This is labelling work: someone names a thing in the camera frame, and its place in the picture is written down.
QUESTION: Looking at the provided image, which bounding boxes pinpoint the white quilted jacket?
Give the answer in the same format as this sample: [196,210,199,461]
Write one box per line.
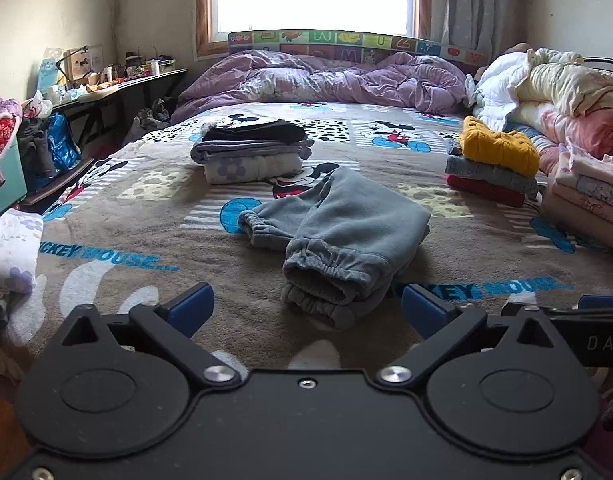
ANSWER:
[471,48,585,133]

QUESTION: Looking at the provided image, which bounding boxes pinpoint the white floral cloth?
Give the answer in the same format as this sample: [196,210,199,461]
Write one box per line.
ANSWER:
[0,209,44,295]

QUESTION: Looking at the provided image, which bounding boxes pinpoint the cartoon printed bed blanket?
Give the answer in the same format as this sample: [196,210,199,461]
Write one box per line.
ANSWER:
[1,102,613,401]

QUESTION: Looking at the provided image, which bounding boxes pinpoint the dark hanging clothes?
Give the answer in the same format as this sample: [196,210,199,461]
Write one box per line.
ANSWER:
[16,116,57,179]

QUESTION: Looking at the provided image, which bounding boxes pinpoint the black folded garment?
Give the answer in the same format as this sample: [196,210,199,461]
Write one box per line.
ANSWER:
[200,119,308,147]

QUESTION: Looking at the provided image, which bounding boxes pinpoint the blue plastic bag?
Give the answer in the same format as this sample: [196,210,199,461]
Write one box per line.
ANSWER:
[46,112,82,172]

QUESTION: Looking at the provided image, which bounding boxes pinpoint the purple duvet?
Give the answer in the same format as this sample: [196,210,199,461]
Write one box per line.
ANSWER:
[171,50,470,123]

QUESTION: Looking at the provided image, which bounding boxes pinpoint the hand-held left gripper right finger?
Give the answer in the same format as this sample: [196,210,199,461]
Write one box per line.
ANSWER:
[375,284,558,390]

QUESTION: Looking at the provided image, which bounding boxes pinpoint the teal storage box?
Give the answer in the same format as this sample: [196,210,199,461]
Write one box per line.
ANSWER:
[0,135,28,223]

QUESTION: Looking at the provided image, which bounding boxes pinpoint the pink printed folded garment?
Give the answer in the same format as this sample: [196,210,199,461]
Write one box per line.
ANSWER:
[554,141,613,197]

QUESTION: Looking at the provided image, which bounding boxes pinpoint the cluttered black desk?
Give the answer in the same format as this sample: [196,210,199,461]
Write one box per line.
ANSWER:
[50,66,188,133]

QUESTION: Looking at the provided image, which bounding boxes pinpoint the yellow knit sweater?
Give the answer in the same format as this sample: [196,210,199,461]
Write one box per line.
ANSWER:
[460,116,541,177]

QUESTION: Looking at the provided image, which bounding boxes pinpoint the pink blanket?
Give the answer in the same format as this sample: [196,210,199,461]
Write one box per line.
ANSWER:
[507,101,613,176]

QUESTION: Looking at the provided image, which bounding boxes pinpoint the cream ruffled blanket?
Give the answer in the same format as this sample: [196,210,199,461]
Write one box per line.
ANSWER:
[514,62,613,117]

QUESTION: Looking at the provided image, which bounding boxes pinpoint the white plastic bag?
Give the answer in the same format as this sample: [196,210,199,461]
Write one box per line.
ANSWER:
[23,90,53,120]

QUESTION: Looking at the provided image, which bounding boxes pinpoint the grey fleece pants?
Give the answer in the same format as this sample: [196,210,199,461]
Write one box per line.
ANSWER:
[238,166,432,332]

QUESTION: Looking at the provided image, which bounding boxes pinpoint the grey curtain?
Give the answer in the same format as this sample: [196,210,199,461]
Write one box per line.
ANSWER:
[431,0,526,57]

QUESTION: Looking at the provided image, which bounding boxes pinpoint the grey clothes heap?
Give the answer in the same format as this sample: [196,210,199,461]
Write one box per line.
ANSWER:
[124,98,173,146]

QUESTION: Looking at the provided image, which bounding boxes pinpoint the picture box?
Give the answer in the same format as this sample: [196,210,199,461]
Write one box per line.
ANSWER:
[64,45,105,84]

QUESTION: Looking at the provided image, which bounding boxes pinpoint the grey knit folded garment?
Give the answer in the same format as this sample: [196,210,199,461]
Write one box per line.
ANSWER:
[445,155,540,197]

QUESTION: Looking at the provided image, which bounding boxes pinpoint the white floral folded garment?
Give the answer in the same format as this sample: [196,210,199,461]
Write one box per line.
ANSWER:
[204,152,304,186]

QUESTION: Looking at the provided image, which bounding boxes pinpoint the stack of folded pink clothes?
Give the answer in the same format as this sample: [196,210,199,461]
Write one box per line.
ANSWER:
[539,180,613,255]

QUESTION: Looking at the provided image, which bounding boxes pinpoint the blue and white carton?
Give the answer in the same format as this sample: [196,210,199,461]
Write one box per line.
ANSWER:
[38,47,67,92]

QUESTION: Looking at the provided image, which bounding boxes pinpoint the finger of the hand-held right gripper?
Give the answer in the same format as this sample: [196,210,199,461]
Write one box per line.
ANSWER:
[501,295,613,319]

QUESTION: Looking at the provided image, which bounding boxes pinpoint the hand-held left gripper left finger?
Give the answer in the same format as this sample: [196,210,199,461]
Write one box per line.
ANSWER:
[61,282,243,391]

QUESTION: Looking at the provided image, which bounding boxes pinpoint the red folded garment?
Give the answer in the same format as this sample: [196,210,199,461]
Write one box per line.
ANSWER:
[447,174,526,208]

